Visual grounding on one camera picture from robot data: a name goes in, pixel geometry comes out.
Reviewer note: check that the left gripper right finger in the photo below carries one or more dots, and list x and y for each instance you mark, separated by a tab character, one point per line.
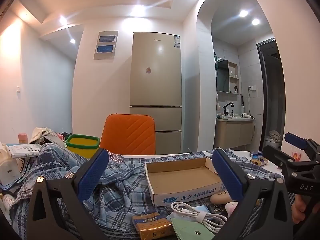
274	220

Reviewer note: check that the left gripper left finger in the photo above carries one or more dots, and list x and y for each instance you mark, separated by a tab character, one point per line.
45	219

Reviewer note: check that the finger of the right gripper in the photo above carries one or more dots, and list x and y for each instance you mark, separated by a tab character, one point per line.
296	141
276	156

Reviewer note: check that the beige round silicone case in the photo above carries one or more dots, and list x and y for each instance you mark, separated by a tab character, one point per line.
221	198

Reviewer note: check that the green felt pouch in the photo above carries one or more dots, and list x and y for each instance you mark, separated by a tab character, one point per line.
185	229

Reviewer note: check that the gold blue cigarette pack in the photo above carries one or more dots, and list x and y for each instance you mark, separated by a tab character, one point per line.
152	226
259	161

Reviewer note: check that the pink plush toy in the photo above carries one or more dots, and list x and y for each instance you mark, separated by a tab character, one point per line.
230	207

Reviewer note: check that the black face tissue pack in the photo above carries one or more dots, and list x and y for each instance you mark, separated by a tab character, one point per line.
219	211

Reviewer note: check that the light blue tissue pack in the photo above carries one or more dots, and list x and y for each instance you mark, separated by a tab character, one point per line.
180	216

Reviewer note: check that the person's right hand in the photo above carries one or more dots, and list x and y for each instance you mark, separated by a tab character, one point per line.
297	209

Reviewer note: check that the red white plastic bag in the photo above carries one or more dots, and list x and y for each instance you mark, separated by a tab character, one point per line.
296	153

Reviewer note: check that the dark blue small box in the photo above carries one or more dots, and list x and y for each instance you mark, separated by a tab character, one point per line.
256	155

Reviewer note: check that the bathroom vanity cabinet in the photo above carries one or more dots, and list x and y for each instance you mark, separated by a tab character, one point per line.
233	133

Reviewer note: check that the white hair dryer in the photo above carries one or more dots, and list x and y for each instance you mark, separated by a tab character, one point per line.
247	116

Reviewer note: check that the blue plaid shirt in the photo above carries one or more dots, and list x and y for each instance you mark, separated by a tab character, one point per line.
121	193

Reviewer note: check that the yellow green-rimmed bin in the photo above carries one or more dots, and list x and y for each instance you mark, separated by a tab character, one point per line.
83	145

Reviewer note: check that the white paper box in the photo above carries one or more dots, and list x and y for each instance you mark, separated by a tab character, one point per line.
24	150

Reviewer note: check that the black faucet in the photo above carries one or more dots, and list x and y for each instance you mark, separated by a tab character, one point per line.
225	110

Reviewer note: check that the pile of beige cloth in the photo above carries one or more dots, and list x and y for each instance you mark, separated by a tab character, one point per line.
38	133

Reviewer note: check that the floral patterned cloth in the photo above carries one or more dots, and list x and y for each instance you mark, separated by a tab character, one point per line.
115	157

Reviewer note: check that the pink cup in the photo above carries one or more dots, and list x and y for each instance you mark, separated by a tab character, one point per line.
23	138

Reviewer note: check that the cardboard tray box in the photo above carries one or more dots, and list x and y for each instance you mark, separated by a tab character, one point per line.
182	181

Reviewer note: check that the bathroom mirror cabinet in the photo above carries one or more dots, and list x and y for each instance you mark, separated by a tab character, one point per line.
227	76

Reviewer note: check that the orange chair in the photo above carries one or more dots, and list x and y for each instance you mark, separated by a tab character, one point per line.
129	134

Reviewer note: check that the beige refrigerator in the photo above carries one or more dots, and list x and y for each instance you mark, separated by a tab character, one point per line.
156	86

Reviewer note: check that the wall electrical panel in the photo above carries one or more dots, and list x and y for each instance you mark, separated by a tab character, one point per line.
106	45

